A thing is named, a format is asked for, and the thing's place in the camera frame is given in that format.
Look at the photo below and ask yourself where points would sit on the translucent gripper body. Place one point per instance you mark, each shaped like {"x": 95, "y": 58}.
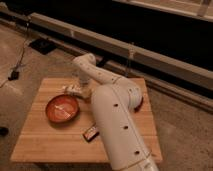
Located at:
{"x": 84, "y": 79}

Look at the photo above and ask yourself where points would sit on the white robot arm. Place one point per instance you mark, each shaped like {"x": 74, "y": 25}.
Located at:
{"x": 112, "y": 103}

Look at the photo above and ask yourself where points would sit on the orange ceramic bowl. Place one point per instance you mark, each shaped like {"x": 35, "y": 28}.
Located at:
{"x": 62, "y": 108}

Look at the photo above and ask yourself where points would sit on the black floor plate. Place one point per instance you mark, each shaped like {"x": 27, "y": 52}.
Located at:
{"x": 44, "y": 46}

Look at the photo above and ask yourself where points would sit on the black chocolate bar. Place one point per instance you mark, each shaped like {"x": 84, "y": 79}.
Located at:
{"x": 91, "y": 133}

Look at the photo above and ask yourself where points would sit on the dark red oblong object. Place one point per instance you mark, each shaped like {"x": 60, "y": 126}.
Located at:
{"x": 139, "y": 106}

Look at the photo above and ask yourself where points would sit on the wooden table board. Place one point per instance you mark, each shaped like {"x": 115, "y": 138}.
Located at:
{"x": 43, "y": 142}

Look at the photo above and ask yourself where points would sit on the black object at left edge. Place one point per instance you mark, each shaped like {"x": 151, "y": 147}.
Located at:
{"x": 4, "y": 131}

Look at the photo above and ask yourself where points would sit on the long beige baseboard rail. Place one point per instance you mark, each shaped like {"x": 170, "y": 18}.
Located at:
{"x": 181, "y": 62}

